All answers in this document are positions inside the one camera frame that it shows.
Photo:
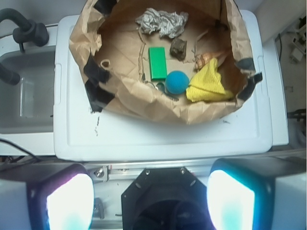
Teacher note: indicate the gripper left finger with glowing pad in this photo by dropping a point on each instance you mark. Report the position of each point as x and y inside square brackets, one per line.
[45, 196]

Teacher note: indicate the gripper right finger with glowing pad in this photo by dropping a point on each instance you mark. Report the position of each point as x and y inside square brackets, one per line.
[266, 193]

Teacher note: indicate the green rectangular block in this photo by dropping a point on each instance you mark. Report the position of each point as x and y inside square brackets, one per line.
[157, 62]

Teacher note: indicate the white plastic bin lid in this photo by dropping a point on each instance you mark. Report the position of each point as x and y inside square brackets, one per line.
[82, 135]

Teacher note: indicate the white plastic sink basin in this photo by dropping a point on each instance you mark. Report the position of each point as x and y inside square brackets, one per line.
[26, 109]

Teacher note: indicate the yellow cloth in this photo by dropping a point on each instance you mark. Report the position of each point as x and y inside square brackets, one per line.
[206, 85]

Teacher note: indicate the blue foam ball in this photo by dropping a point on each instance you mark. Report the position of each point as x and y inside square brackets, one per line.
[177, 82]

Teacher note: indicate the orange spiral seashell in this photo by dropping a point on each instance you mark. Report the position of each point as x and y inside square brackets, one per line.
[203, 59]

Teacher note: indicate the brown paper bag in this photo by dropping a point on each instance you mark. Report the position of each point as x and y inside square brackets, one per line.
[112, 55]

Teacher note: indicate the dark brown rock chunk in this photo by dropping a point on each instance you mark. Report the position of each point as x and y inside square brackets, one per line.
[178, 49]

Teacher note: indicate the crumpled grey white paper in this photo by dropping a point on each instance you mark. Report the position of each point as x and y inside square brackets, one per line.
[167, 24]

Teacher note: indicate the aluminium extrusion rail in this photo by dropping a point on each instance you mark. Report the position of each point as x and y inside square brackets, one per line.
[105, 171]

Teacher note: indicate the black octagonal mount plate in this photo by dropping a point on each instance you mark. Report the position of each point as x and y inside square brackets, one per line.
[165, 199]

